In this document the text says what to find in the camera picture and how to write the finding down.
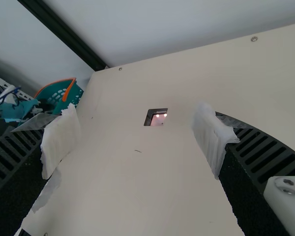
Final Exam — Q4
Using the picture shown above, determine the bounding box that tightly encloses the black post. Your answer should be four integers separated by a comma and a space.
16, 0, 108, 71

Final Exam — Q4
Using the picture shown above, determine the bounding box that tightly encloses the blue cable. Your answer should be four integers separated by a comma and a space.
0, 85, 22, 104

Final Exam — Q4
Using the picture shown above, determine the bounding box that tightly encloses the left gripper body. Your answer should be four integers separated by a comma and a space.
0, 99, 39, 124

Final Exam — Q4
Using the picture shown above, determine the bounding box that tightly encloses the teal shopping basket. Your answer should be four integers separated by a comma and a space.
33, 77, 85, 116

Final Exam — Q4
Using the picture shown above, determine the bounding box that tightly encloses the white metal shelf rack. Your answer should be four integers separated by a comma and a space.
0, 72, 35, 102

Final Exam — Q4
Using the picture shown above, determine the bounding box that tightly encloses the small square scanner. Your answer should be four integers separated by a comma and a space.
144, 107, 169, 127

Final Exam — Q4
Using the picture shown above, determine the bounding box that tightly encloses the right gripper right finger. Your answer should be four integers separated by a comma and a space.
190, 101, 295, 236

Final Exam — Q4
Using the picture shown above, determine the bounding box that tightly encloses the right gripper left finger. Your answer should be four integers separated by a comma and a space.
0, 102, 82, 236

